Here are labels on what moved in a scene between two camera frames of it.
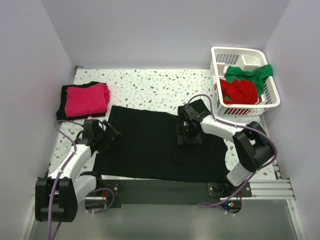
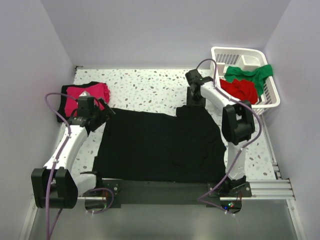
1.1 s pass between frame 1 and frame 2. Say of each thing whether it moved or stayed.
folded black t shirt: stayed
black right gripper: moved
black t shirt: stayed
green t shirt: stayed
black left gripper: moved
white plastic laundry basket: stayed
